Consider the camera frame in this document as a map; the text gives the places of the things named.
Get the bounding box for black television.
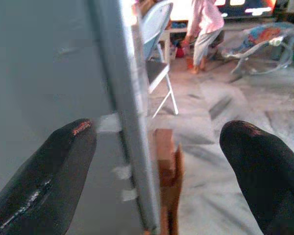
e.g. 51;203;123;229
215;0;276;19

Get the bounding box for white low bench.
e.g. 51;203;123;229
159;21;195;62

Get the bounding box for pale folding chair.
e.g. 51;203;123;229
137;1;179;118

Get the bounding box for child in pink shirt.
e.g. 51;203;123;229
181;0;226;75

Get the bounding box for light grey fridge cabinet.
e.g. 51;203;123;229
0;0;144;235

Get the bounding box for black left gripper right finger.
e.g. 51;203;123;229
219;119;294;235

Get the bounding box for colourful baby bouncer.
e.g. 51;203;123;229
221;22;294;83

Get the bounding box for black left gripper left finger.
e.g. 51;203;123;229
0;118;98;235

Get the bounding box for orange brick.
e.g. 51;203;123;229
151;128;186;235

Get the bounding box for light grey fridge door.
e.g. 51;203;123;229
89;0;161;235

